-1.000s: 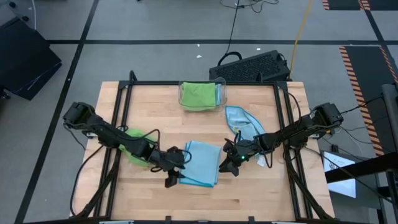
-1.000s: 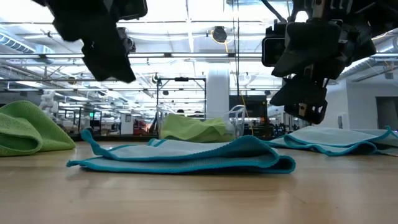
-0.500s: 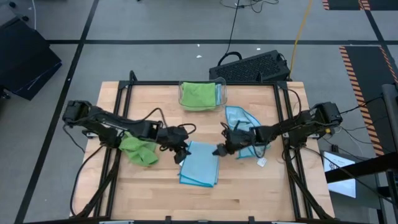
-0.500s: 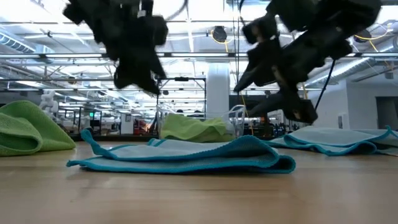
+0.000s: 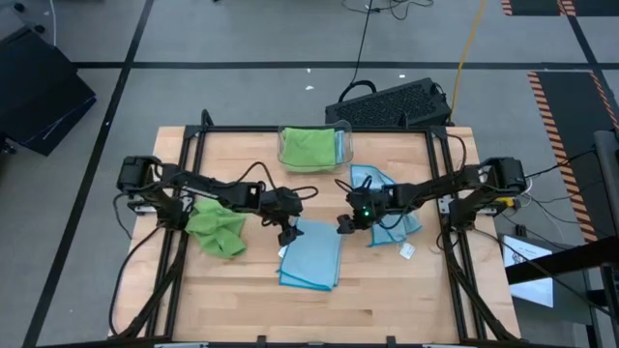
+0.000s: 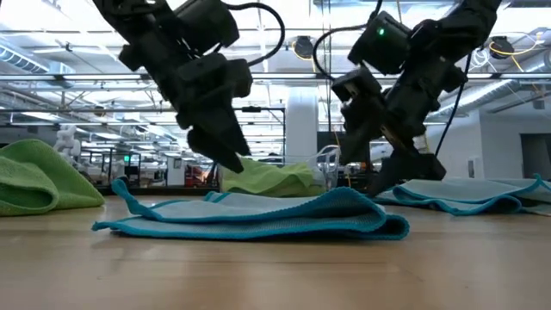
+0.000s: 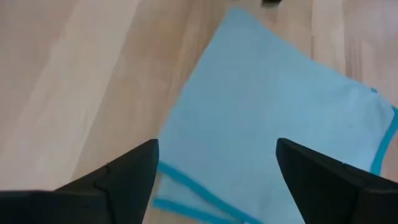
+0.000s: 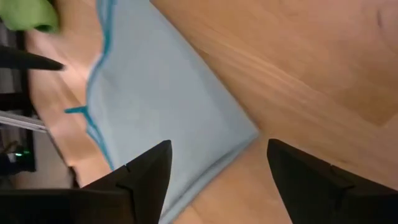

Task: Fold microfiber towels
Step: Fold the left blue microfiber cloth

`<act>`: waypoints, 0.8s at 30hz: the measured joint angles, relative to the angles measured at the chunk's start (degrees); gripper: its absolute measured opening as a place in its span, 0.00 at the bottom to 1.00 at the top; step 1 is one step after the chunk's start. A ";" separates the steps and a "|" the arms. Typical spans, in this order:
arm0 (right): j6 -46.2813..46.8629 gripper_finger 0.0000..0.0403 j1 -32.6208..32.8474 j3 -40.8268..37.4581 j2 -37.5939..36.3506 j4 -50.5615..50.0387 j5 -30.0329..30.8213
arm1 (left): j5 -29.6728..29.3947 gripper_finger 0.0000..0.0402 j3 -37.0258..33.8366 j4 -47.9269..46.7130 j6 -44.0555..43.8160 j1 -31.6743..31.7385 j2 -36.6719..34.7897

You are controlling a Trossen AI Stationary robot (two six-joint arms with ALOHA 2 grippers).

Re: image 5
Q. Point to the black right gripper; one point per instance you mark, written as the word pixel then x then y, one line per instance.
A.
pixel 370 203

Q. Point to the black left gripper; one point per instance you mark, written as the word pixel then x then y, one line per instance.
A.
pixel 283 205

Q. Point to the blue microfiber towel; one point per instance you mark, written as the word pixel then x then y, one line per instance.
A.
pixel 340 147
pixel 312 256
pixel 392 232

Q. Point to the green microfiber towel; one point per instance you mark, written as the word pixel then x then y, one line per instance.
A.
pixel 309 147
pixel 217 232

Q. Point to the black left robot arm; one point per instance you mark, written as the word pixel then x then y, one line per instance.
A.
pixel 193 186

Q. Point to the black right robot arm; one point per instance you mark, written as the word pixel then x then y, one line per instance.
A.
pixel 450 186

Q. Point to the clear plastic bin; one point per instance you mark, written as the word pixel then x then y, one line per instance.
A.
pixel 349 145

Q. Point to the yellow connector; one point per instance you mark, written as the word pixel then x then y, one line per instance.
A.
pixel 506 201

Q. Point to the white printed sheet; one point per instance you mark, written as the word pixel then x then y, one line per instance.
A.
pixel 527 285

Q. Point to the black metal stand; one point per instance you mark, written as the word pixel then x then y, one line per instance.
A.
pixel 556 261

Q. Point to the black mat striped edges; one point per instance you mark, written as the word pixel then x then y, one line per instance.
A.
pixel 537 6
pixel 570 111

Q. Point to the large black box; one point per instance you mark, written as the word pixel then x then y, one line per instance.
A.
pixel 38 96

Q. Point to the grey post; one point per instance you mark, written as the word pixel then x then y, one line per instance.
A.
pixel 607 183

